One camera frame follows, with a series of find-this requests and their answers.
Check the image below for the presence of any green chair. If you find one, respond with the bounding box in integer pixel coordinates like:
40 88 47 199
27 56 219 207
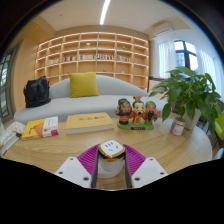
214 111 224 141

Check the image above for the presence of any long ceiling light strip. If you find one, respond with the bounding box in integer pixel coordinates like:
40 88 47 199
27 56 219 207
99 0 112 26

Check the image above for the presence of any three-character figurine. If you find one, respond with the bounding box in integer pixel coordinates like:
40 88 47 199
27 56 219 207
114 95 162 131

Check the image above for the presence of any dark-framed window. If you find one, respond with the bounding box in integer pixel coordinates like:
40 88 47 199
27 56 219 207
173 39 199 73

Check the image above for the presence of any yellow cushion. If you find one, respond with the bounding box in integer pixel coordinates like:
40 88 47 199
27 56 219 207
68 71 100 99

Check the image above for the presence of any white sheer curtain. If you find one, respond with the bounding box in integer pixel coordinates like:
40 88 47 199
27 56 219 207
156 39 177 79
196 46 224 98

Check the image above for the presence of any small white pink pot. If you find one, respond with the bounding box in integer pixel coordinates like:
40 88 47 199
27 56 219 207
169 116 186 136

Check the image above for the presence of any white air conditioner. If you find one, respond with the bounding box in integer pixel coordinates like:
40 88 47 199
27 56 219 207
153 21 174 37

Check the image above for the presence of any wooden wall shelf unit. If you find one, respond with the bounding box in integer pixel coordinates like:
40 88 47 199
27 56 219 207
34 31 150 92

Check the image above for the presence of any grey curved sofa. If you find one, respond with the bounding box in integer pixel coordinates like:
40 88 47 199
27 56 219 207
13 74 168 125

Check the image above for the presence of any patterned tissue pack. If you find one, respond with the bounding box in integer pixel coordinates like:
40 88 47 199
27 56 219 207
6 120 27 136

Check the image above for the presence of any white charger with orange band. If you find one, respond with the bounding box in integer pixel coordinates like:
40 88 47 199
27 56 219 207
97 139 127 169

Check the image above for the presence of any large yellow book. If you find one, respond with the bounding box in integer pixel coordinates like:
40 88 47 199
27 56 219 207
64 111 116 135

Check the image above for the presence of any glass door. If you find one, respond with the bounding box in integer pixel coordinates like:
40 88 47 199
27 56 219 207
0 44 19 123

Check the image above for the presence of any black bag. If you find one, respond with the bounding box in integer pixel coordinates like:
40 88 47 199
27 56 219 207
23 75 52 109

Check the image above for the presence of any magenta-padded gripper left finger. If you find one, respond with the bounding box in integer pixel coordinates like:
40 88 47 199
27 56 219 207
54 143 100 190

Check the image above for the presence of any green plant in white pot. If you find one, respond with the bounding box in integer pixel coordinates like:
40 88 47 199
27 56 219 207
148 66 224 135

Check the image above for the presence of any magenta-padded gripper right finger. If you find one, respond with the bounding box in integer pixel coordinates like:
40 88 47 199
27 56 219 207
123 143 169 190

